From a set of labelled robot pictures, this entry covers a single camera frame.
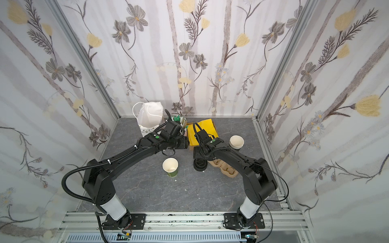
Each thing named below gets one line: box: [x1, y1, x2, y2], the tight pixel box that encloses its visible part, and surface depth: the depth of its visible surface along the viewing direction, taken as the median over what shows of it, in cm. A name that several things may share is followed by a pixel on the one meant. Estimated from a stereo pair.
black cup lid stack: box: [193, 158, 208, 172], surface depth 92 cm
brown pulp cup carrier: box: [207, 158, 240, 178], surface depth 90 cm
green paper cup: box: [162, 156, 179, 178], surface depth 87 cm
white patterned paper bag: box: [132, 101, 165, 138], surface depth 88 cm
